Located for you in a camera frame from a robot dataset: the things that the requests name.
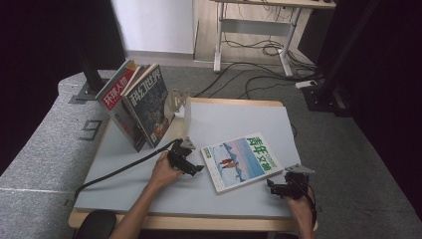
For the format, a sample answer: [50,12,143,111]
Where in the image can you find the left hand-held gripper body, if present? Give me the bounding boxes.
[166,135,197,170]

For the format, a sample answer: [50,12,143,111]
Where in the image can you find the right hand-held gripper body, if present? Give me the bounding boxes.
[279,162,317,200]

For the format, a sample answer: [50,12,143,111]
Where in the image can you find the wooden expandable book rack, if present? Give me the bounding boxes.
[155,87,193,144]

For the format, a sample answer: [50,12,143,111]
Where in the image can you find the white magazine with snowy scene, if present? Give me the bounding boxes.
[200,131,285,194]

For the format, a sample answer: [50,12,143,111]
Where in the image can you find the dark blue cracked-rock magazine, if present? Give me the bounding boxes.
[120,63,176,149]

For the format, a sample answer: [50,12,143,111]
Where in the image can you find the portrait magazine with red banner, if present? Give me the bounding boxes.
[96,58,147,153]

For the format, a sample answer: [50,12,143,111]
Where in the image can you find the person's left hand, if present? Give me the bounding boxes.
[148,150,184,191]

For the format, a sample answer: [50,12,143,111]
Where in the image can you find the person's right hand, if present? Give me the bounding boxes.
[285,191,316,231]

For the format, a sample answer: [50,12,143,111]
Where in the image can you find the wooden table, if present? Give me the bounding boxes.
[68,94,318,233]

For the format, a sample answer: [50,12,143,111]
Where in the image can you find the white power strip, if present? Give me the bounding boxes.
[295,79,318,91]

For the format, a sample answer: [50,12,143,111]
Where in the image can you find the person's dark trouser leg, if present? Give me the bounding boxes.
[73,209,117,239]

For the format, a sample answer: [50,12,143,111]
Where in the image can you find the black curtain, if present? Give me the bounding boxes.
[0,0,129,177]
[298,0,422,218]

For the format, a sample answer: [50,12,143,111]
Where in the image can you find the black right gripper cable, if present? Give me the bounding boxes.
[298,179,318,231]

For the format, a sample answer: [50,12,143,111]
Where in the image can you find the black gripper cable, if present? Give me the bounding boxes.
[298,179,318,231]
[73,137,182,202]

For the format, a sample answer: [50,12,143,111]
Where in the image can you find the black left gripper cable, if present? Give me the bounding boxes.
[73,137,182,202]

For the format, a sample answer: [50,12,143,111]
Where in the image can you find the black floor cable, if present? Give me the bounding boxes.
[244,74,301,101]
[193,61,319,100]

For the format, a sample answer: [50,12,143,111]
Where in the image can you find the coiled black floor cables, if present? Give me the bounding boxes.
[221,39,317,72]

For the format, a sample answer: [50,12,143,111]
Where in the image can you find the white frame desk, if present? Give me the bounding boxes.
[212,0,337,79]

